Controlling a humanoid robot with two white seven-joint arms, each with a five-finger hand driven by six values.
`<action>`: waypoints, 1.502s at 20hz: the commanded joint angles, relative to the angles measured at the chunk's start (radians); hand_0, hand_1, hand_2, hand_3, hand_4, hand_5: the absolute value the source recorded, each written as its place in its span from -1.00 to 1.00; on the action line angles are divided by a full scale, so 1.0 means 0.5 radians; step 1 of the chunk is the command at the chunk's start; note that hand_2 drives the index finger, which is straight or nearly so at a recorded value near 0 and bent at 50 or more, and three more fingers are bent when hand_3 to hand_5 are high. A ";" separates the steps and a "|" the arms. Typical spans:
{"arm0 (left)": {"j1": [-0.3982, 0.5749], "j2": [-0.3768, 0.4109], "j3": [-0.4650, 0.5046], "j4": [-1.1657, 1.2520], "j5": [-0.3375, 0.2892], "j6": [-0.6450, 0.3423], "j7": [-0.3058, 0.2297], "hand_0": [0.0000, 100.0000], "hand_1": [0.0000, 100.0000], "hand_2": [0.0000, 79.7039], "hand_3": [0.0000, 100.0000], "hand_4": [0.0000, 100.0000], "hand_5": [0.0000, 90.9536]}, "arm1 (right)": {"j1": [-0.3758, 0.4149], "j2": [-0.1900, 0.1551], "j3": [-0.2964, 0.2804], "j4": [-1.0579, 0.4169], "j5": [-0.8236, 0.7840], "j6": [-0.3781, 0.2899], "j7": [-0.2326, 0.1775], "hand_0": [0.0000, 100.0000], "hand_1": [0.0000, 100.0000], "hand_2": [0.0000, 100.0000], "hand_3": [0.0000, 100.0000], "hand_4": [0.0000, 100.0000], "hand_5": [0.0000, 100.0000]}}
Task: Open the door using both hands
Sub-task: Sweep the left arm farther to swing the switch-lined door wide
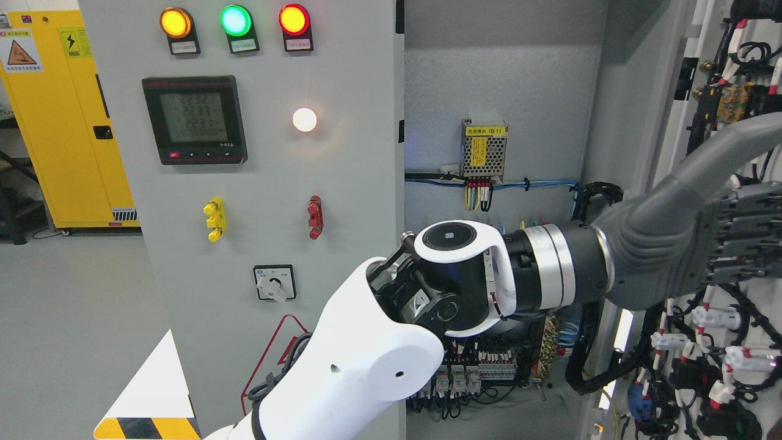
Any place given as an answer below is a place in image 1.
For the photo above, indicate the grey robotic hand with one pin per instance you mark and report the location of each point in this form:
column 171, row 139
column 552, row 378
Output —
column 652, row 238

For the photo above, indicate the grey cabinet door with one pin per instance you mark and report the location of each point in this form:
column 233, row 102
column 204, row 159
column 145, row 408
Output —
column 642, row 43
column 353, row 160

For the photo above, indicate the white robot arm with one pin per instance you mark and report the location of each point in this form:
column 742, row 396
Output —
column 379, row 337

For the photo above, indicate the metal mesh power supply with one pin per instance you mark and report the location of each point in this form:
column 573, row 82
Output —
column 484, row 143

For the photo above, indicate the lower row relays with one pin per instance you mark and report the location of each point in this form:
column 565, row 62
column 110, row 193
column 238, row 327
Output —
column 472, row 370

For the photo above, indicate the red terminal block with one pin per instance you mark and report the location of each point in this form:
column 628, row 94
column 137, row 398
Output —
column 315, row 212

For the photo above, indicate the white indicator light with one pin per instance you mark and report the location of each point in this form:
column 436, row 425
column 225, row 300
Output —
column 304, row 120

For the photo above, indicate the red electric warning sticker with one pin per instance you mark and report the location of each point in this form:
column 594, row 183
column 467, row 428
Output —
column 274, row 355

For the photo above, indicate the red indicator light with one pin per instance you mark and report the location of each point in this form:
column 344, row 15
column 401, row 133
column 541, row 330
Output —
column 295, row 24

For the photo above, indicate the yellow terminal block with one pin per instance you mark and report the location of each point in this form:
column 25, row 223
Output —
column 216, row 219

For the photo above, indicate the green indicator light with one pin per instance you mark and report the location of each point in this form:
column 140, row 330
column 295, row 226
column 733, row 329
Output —
column 238, row 26

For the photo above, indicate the black digital power meter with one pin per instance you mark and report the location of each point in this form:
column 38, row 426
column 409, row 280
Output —
column 196, row 120

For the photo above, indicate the amber indicator light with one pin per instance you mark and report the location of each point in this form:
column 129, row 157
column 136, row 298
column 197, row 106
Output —
column 179, row 28

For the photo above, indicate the yellow safety cabinet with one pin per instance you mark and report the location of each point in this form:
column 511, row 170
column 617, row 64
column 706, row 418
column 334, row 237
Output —
column 49, row 72

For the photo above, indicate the black rotary selector switch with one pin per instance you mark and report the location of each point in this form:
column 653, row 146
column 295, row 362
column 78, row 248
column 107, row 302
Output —
column 275, row 283

